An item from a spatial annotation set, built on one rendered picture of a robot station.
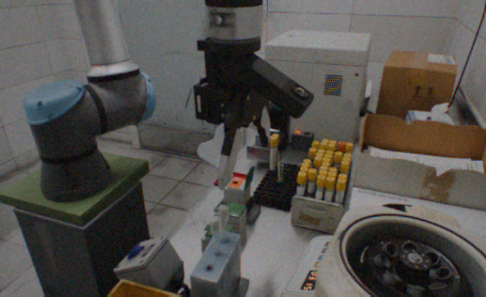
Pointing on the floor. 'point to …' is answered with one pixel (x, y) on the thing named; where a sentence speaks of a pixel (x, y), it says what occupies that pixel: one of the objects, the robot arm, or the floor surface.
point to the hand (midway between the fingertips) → (249, 167)
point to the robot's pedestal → (85, 246)
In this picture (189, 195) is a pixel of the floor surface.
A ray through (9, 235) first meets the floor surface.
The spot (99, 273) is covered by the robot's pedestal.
